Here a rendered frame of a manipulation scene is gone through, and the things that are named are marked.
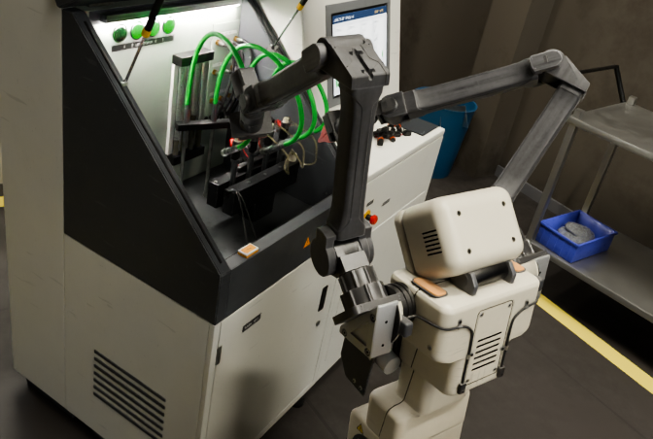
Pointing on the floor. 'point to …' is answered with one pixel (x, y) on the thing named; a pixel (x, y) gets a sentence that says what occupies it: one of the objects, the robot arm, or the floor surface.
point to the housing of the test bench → (36, 159)
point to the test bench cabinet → (138, 354)
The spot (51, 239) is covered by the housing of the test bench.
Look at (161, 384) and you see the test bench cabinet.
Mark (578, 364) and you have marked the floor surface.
